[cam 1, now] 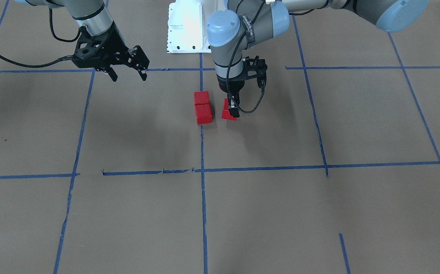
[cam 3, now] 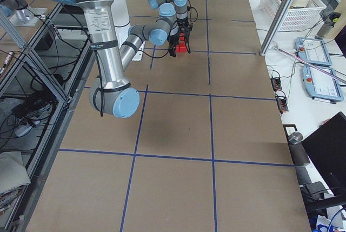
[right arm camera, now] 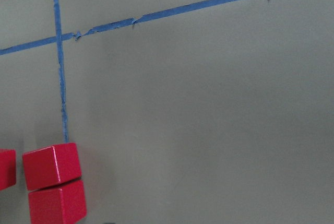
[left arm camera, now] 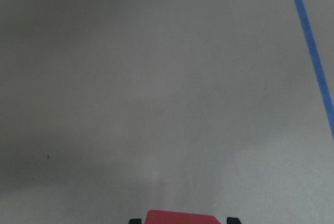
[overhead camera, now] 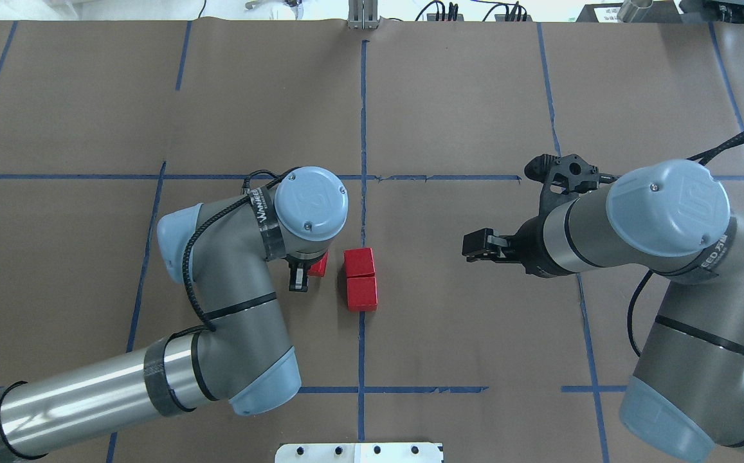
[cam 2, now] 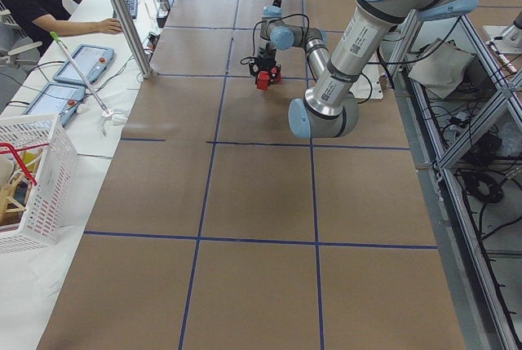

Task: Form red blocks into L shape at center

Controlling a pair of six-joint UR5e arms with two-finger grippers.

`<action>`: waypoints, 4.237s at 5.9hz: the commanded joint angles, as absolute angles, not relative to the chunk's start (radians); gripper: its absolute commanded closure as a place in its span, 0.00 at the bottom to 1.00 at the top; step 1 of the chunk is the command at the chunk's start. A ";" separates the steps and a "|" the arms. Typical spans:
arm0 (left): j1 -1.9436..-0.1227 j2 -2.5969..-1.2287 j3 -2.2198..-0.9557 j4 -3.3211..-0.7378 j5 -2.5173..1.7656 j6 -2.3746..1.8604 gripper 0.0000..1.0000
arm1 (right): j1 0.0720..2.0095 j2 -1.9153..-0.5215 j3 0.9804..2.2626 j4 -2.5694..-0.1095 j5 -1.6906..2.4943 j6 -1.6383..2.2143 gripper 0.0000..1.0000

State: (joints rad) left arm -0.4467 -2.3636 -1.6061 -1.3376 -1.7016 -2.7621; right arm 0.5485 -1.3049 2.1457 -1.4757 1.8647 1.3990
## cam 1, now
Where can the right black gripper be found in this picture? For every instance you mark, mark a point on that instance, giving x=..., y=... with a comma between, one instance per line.
x=116, y=42

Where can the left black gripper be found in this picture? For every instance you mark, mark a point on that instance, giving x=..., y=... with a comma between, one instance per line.
x=228, y=85

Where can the red block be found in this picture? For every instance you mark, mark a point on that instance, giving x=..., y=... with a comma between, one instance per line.
x=201, y=98
x=203, y=114
x=225, y=111

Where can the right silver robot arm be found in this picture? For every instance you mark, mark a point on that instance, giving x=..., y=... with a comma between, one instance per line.
x=92, y=16

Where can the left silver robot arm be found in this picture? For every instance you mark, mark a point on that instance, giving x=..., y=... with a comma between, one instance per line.
x=246, y=23

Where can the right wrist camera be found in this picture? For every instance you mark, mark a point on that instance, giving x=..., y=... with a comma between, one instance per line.
x=89, y=52

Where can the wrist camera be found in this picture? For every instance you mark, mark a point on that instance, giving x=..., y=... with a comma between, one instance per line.
x=89, y=52
x=255, y=68

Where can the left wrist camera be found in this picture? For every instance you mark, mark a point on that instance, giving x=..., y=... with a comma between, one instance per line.
x=255, y=68

